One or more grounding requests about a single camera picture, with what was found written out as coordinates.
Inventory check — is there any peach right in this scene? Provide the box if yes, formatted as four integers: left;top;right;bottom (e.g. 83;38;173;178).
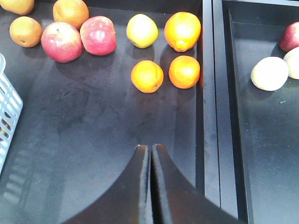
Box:
283;47;299;80

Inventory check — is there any orange behind apples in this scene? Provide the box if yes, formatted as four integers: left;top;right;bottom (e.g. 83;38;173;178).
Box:
53;0;90;30

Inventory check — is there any red apple with stem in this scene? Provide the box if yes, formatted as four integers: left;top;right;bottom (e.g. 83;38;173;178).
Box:
41;22;83;63

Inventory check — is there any small orange centre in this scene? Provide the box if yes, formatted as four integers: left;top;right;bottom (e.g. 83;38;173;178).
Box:
9;16;43;48

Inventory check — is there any light blue plastic basket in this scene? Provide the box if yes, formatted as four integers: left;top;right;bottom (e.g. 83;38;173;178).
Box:
0;55;23;169

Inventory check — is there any peach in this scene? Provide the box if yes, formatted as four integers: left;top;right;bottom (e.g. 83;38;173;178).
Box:
283;47;299;80
250;56;289;91

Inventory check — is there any large orange top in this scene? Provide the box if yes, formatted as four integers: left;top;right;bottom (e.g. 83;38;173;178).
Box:
164;12;201;52

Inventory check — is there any black wooden produce stand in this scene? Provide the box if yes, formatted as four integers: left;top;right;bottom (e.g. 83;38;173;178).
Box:
0;0;299;224

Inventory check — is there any red apple centre tray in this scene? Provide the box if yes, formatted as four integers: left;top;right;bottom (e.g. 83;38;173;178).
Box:
278;22;299;53

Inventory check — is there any orange fruit front right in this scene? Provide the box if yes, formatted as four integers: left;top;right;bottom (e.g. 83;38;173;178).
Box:
168;56;200;89

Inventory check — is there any orange fruit front left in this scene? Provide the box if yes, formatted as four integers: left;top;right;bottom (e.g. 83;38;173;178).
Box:
131;60;164;93

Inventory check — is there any peach left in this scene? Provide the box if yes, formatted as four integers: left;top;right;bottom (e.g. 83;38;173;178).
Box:
250;56;289;91

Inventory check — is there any orange fruit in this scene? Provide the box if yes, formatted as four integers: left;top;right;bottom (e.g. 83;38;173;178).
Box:
131;60;164;93
168;56;200;89

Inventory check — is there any red pink apple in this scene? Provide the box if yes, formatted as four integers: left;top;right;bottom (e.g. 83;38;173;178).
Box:
80;16;117;56

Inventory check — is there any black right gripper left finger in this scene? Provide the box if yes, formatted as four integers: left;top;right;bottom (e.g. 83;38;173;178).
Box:
65;145;150;224

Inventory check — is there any yellow round citrus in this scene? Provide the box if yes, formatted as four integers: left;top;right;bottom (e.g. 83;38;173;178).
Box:
126;14;159;49

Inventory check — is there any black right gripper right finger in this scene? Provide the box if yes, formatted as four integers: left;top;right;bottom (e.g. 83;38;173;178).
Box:
151;144;241;224

